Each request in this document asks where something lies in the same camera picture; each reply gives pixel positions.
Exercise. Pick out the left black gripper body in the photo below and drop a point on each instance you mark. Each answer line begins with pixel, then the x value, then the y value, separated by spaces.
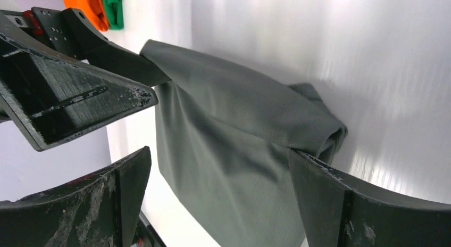
pixel 48 27

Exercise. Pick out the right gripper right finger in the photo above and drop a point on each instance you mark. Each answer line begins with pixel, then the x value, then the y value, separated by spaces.
pixel 338 209

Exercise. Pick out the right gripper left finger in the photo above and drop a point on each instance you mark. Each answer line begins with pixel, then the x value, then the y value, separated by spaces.
pixel 99 209

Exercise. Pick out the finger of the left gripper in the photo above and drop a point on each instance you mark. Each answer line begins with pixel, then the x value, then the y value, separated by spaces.
pixel 107 55
pixel 53 98

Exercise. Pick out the grey t-shirt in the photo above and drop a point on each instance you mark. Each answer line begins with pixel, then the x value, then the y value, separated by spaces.
pixel 224 134

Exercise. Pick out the folded orange t-shirt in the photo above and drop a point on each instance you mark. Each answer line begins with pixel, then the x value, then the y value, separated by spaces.
pixel 93 10

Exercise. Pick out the folded green t-shirt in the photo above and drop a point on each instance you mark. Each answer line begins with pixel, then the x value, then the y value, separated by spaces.
pixel 114 13

